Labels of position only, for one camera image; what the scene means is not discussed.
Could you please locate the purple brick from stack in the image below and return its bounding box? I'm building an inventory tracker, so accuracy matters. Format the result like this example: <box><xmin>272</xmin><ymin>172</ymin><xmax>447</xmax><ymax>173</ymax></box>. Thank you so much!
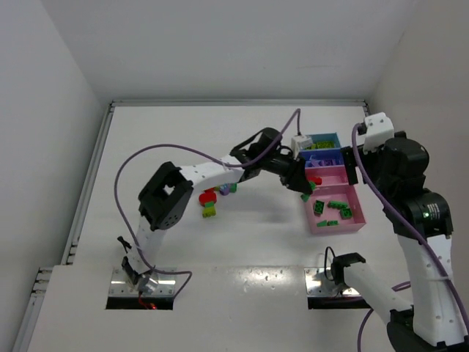
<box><xmin>309</xmin><ymin>157</ymin><xmax>341</xmax><ymax>167</ymax></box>

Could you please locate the red square lego brick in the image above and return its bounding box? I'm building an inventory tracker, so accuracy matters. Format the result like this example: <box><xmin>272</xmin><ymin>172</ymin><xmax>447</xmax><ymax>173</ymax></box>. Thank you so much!
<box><xmin>309</xmin><ymin>177</ymin><xmax>322</xmax><ymax>186</ymax></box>

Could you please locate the yellow-green lego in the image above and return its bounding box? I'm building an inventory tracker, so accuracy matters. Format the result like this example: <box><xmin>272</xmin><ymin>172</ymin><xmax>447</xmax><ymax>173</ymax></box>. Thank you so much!
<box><xmin>316</xmin><ymin>141</ymin><xmax>335</xmax><ymax>149</ymax></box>

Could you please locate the green lego plate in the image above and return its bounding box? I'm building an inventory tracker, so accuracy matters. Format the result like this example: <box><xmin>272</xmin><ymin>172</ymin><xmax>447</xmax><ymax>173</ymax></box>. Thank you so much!
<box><xmin>328</xmin><ymin>200</ymin><xmax>349</xmax><ymax>210</ymax></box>

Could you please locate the yellow-green lego brick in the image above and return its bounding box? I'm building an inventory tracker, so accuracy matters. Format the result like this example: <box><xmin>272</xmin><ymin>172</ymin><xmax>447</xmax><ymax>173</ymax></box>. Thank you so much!
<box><xmin>202</xmin><ymin>206</ymin><xmax>216</xmax><ymax>219</ymax></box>

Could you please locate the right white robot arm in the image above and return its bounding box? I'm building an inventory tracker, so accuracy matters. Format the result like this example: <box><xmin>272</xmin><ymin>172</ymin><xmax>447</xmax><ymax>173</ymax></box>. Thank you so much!
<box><xmin>330</xmin><ymin>126</ymin><xmax>468</xmax><ymax>351</ymax></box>

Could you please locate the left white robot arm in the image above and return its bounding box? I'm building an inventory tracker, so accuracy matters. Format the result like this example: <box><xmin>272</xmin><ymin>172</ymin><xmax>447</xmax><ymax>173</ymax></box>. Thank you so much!
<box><xmin>122</xmin><ymin>128</ymin><xmax>313</xmax><ymax>288</ymax></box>

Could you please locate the small pink container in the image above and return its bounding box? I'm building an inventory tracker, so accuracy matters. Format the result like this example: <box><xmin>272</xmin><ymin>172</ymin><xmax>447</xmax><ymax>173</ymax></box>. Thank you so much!
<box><xmin>306</xmin><ymin>166</ymin><xmax>349</xmax><ymax>186</ymax></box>

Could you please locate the large pink container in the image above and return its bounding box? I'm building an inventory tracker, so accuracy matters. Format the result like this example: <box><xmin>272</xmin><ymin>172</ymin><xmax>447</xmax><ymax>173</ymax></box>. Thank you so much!
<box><xmin>303</xmin><ymin>185</ymin><xmax>366</xmax><ymax>235</ymax></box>

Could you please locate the green square lego in bin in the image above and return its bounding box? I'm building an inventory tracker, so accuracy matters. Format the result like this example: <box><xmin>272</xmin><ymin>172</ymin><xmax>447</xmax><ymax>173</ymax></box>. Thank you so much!
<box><xmin>339</xmin><ymin>208</ymin><xmax>353</xmax><ymax>220</ymax></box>

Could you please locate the small green lego in bin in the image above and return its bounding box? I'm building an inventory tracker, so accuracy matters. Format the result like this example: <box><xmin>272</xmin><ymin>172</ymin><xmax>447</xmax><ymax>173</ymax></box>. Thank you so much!
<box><xmin>317</xmin><ymin>220</ymin><xmax>339</xmax><ymax>227</ymax></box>

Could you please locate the purple paw lego piece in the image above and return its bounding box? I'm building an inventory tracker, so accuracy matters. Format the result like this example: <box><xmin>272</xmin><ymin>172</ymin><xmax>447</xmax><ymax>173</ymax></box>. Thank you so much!
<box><xmin>218</xmin><ymin>184</ymin><xmax>230</xmax><ymax>196</ymax></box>

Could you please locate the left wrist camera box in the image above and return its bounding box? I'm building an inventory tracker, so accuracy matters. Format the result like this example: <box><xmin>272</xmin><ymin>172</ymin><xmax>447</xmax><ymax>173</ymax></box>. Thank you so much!
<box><xmin>291</xmin><ymin>135</ymin><xmax>313</xmax><ymax>153</ymax></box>

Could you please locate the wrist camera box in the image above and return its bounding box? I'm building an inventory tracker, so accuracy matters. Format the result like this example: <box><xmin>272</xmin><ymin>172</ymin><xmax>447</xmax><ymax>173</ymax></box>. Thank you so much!
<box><xmin>363</xmin><ymin>112</ymin><xmax>394</xmax><ymax>154</ymax></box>
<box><xmin>291</xmin><ymin>135</ymin><xmax>313</xmax><ymax>153</ymax></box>

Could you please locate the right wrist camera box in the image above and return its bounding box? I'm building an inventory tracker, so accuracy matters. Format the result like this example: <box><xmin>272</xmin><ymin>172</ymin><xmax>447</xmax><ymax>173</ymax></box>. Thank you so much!
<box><xmin>363</xmin><ymin>112</ymin><xmax>394</xmax><ymax>154</ymax></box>

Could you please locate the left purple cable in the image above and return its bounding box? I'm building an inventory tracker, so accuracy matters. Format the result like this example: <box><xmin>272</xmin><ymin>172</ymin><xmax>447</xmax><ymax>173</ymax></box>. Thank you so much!
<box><xmin>113</xmin><ymin>108</ymin><xmax>302</xmax><ymax>294</ymax></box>

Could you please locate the green base plate under reds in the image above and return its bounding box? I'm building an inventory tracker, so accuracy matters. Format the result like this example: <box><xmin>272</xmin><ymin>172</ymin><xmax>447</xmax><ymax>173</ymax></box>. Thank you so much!
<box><xmin>215</xmin><ymin>183</ymin><xmax>237</xmax><ymax>193</ymax></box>

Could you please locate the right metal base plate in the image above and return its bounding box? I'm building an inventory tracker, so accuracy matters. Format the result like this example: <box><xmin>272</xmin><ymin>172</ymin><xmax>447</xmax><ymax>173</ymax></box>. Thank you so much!
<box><xmin>304</xmin><ymin>267</ymin><xmax>360</xmax><ymax>298</ymax></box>

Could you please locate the metal base plate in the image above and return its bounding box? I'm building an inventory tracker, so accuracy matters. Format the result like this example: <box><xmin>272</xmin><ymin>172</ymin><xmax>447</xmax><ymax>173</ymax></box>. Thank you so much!
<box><xmin>108</xmin><ymin>268</ymin><xmax>176</xmax><ymax>298</ymax></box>
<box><xmin>304</xmin><ymin>267</ymin><xmax>360</xmax><ymax>298</ymax></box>

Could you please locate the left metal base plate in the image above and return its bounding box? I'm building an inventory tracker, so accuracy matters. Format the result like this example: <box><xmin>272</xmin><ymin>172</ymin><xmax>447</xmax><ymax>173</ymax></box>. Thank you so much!
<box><xmin>108</xmin><ymin>268</ymin><xmax>176</xmax><ymax>298</ymax></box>

